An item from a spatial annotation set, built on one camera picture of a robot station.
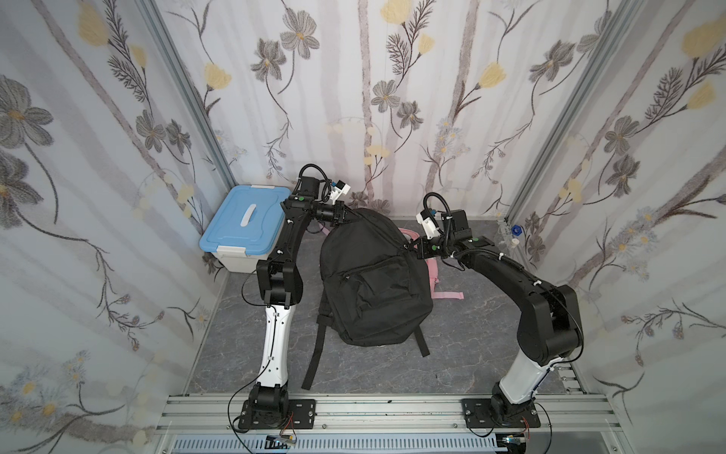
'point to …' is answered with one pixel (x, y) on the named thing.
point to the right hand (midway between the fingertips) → (418, 240)
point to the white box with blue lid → (249, 227)
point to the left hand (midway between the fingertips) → (361, 214)
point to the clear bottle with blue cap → (509, 237)
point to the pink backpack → (431, 265)
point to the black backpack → (374, 289)
